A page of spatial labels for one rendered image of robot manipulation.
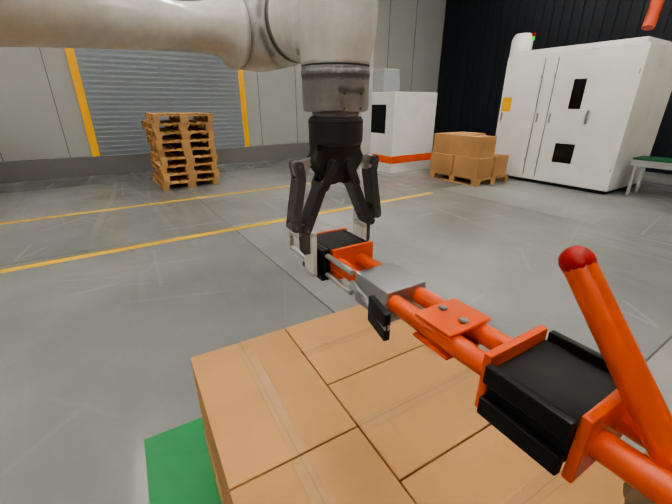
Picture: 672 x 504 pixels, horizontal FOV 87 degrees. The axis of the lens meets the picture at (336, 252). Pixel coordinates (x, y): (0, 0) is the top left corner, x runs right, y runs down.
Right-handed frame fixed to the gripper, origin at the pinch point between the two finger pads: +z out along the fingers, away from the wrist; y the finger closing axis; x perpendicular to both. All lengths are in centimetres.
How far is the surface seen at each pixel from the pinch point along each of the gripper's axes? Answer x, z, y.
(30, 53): 916, -111, -146
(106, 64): 911, -97, -24
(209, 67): 922, -101, 186
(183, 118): 666, 2, 75
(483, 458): -6, 71, 45
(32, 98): 915, -32, -164
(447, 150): 481, 67, 539
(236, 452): 31, 70, -15
